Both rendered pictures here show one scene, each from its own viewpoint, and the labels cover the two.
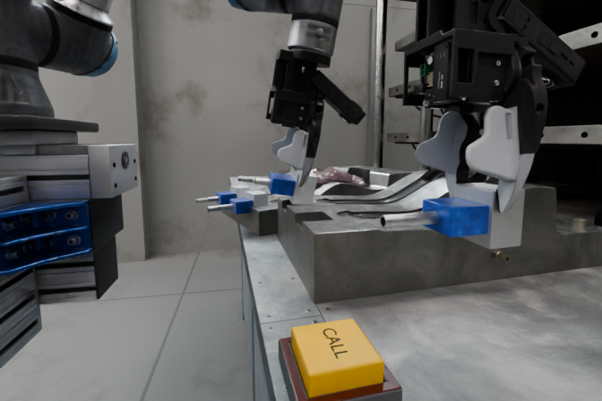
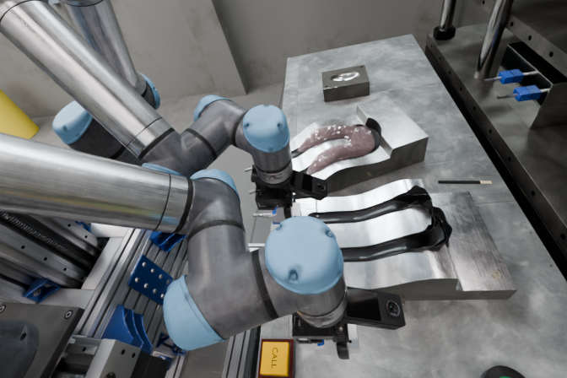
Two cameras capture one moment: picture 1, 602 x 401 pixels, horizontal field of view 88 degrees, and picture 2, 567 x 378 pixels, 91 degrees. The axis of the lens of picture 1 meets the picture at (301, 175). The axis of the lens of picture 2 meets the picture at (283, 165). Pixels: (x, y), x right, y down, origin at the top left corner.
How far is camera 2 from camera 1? 0.63 m
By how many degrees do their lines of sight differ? 47
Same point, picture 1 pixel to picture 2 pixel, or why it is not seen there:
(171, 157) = (242, 2)
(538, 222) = (439, 288)
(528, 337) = (375, 359)
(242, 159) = not seen: outside the picture
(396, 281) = not seen: hidden behind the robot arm
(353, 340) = (281, 359)
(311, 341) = (267, 354)
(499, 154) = (332, 351)
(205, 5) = not seen: outside the picture
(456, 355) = (332, 360)
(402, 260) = not seen: hidden behind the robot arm
